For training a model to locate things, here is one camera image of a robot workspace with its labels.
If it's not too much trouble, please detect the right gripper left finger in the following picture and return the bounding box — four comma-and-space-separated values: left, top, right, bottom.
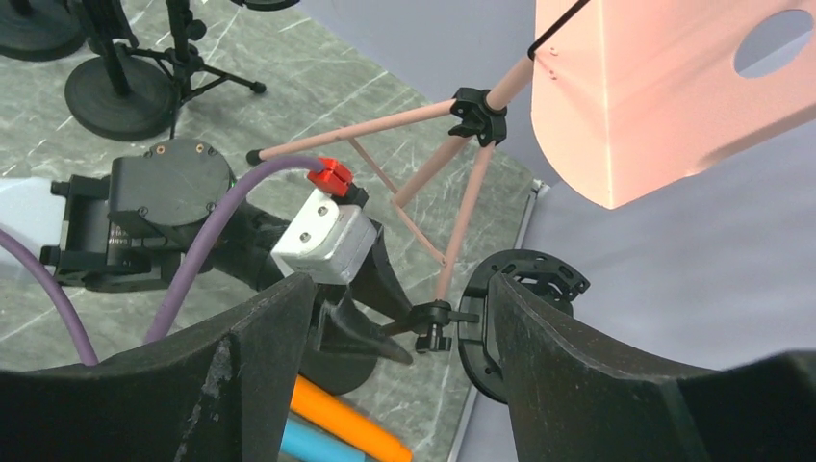
1, 274, 316, 461

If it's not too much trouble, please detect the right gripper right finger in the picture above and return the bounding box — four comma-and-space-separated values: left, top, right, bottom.
489, 275, 815, 461

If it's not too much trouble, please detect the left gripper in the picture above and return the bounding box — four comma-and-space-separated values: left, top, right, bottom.
312, 220, 413, 365

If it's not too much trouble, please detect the tripod shock mount stand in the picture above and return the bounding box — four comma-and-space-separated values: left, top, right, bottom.
123, 0, 267, 139

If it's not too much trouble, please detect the black round base stand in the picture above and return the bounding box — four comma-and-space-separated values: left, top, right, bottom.
64, 1, 177, 141

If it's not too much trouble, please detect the orange microphone round stand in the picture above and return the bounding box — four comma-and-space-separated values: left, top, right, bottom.
1, 0, 86, 62

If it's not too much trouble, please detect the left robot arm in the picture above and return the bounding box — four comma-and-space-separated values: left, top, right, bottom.
1, 139, 413, 365

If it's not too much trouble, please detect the pink music stand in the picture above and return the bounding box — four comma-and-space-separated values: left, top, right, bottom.
245, 0, 816, 304

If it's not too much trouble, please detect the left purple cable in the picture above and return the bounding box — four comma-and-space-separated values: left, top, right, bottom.
0, 156, 329, 368

